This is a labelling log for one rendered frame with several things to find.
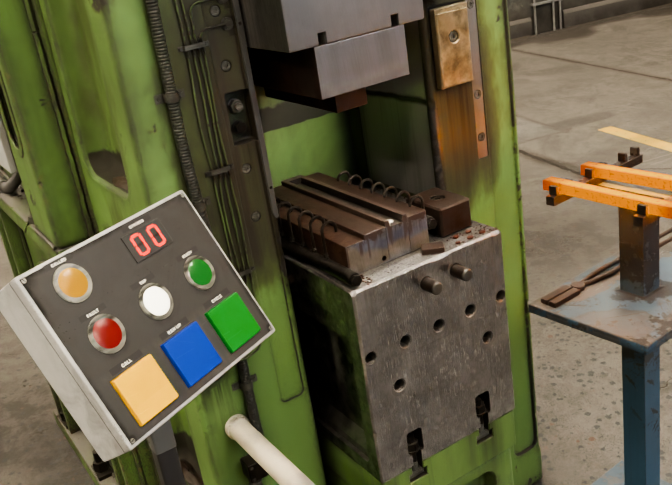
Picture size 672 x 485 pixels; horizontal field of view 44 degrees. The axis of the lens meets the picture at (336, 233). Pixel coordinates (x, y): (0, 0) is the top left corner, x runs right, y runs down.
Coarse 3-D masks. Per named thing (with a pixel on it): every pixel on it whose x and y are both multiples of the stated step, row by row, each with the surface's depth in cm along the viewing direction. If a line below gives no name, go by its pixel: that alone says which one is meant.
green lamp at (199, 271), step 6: (192, 264) 131; (198, 264) 132; (204, 264) 133; (192, 270) 131; (198, 270) 131; (204, 270) 132; (210, 270) 133; (192, 276) 130; (198, 276) 131; (204, 276) 132; (210, 276) 133; (198, 282) 131; (204, 282) 131
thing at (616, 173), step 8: (584, 168) 183; (592, 168) 182; (600, 168) 180; (608, 168) 179; (616, 168) 179; (624, 168) 178; (600, 176) 181; (608, 176) 179; (616, 176) 178; (624, 176) 176; (632, 176) 174; (640, 176) 173; (648, 176) 172; (656, 176) 171; (664, 176) 170; (640, 184) 174; (648, 184) 172; (656, 184) 171; (664, 184) 169
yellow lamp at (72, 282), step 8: (64, 272) 116; (72, 272) 117; (80, 272) 117; (64, 280) 115; (72, 280) 116; (80, 280) 117; (64, 288) 115; (72, 288) 116; (80, 288) 116; (72, 296) 115; (80, 296) 116
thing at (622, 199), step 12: (552, 180) 178; (564, 180) 177; (564, 192) 175; (576, 192) 172; (588, 192) 170; (600, 192) 167; (612, 192) 166; (624, 192) 166; (612, 204) 166; (624, 204) 163; (636, 204) 161; (648, 204) 159; (660, 204) 157
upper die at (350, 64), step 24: (312, 48) 147; (336, 48) 149; (360, 48) 151; (384, 48) 154; (264, 72) 165; (288, 72) 157; (312, 72) 149; (336, 72) 150; (360, 72) 153; (384, 72) 156; (408, 72) 159; (312, 96) 152
